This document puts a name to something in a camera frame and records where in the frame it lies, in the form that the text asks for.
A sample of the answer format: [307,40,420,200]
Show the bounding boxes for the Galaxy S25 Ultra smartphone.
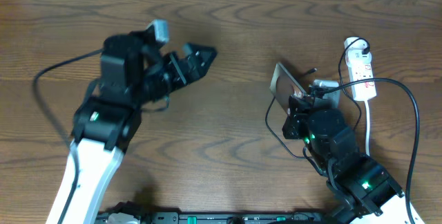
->
[269,63,307,115]

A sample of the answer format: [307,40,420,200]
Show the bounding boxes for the black USB charging cable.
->
[265,37,372,160]

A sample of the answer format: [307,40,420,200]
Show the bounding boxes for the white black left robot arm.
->
[47,32,218,223]

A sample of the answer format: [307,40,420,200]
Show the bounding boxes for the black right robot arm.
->
[282,95,422,223]

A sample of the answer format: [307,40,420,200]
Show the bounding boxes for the white power strip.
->
[344,37,376,102]

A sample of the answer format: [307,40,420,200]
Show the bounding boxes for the white power strip cord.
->
[364,100,372,158]

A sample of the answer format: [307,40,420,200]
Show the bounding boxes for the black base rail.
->
[95,201,332,224]

